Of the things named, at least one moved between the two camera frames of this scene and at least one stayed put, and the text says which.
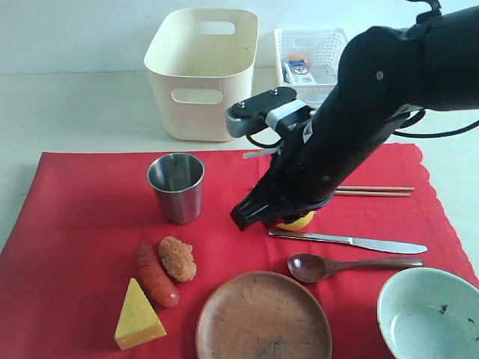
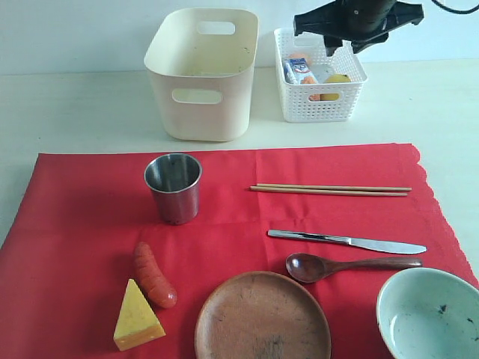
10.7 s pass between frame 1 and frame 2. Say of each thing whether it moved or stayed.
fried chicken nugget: moved
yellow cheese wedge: stayed
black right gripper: moved
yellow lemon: moved
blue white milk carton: stayed
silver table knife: stayed
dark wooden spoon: stayed
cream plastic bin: stayed
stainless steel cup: stayed
